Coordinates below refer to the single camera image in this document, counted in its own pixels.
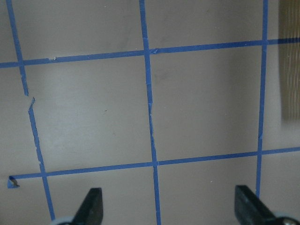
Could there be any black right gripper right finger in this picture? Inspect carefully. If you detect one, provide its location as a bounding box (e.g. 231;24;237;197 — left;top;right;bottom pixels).
234;185;291;225

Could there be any yellow wicker basket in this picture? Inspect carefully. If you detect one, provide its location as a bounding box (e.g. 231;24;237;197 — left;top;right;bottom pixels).
278;0;300;122

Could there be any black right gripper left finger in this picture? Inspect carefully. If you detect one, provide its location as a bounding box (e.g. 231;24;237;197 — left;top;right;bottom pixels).
72;187;103;225

